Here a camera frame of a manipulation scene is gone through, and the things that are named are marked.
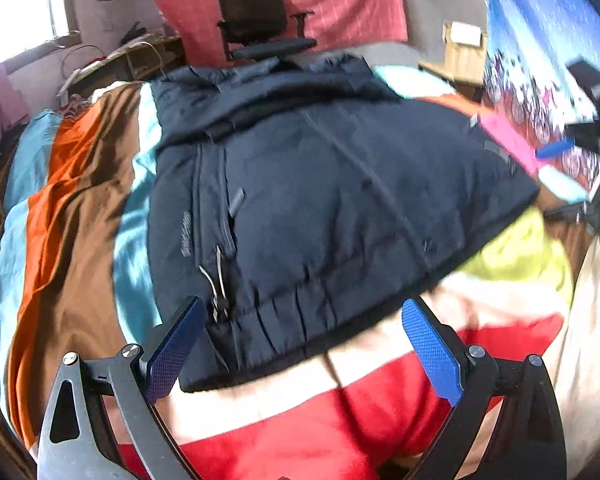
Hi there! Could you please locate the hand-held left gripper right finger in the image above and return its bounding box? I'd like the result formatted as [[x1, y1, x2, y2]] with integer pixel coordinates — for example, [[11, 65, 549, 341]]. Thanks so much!
[[401, 297, 567, 480]]

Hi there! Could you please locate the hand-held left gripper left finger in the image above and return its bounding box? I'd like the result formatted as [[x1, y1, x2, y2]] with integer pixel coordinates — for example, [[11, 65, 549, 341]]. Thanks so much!
[[36, 296, 207, 480]]

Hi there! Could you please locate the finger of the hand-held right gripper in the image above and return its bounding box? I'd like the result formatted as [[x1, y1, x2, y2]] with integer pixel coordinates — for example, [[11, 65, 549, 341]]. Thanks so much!
[[544, 201, 597, 222], [535, 142, 577, 159]]

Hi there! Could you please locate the dark navy padded jacket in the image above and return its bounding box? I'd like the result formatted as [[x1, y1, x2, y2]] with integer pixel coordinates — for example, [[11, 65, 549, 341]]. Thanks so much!
[[145, 51, 541, 395]]

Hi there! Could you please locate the blue printed curtain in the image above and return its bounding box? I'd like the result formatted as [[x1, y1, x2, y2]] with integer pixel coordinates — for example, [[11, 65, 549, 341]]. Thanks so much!
[[482, 0, 600, 196]]

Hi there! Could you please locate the wooden chair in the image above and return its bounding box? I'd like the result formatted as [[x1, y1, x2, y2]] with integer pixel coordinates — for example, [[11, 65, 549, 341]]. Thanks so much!
[[419, 20, 488, 103]]

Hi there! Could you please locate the white box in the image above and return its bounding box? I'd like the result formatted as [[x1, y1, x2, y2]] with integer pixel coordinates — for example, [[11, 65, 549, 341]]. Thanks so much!
[[449, 22, 482, 46]]

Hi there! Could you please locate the colourful striped blanket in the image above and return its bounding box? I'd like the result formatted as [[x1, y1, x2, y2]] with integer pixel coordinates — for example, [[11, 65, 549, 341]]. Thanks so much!
[[0, 65, 597, 480]]

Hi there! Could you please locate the wooden desk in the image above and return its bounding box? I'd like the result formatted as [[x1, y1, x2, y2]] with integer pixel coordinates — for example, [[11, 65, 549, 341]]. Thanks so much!
[[65, 35, 186, 103]]

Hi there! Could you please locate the black office chair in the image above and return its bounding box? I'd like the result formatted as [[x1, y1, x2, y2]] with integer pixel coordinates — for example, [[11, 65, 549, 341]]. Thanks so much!
[[216, 0, 318, 63]]

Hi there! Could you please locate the window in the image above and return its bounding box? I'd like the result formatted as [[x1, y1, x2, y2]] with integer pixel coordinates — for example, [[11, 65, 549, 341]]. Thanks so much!
[[0, 0, 81, 73]]

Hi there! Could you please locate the pink checked wall cloth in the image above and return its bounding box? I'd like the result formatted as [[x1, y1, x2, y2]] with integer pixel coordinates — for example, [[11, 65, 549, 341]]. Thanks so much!
[[144, 0, 410, 68]]

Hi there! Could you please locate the white charging cable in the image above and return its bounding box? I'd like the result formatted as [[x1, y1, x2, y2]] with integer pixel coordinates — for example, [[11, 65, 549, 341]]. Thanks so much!
[[130, 40, 173, 81]]

